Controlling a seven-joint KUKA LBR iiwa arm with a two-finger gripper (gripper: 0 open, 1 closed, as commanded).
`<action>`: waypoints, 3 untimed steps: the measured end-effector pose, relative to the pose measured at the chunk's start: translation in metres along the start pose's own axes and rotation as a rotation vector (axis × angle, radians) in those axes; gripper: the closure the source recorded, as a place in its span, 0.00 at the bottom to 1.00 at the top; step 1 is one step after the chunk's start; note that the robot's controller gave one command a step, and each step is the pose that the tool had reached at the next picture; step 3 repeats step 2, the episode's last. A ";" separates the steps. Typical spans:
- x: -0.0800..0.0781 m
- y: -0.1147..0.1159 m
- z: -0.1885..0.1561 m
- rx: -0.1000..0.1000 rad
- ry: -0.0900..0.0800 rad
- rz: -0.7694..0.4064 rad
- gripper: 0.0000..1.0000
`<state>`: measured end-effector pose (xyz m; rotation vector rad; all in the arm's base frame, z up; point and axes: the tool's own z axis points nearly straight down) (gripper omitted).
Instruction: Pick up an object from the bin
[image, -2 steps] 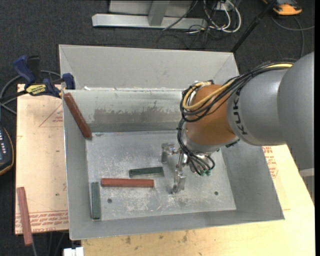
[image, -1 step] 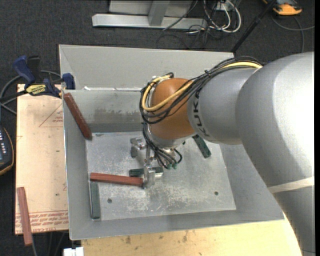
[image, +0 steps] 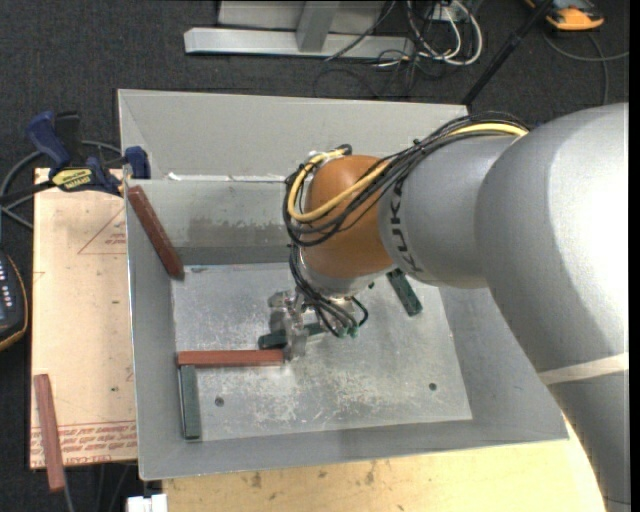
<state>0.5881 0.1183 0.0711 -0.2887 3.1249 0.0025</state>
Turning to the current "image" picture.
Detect red-brown flat block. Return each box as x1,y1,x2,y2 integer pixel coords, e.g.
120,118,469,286
126,184,186,280
176,348,287,369
32,373,67,494

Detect dark green flat block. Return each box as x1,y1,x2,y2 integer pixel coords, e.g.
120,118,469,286
385,268,424,317
257,322,327,351
178,364,203,442

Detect grey metal bin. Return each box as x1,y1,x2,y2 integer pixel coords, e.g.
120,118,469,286
117,88,570,482

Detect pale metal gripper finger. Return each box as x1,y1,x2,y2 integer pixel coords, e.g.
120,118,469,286
288,302,309,359
268,291,295,348

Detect brown cardboard board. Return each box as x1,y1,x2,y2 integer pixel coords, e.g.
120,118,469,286
28,167,139,470

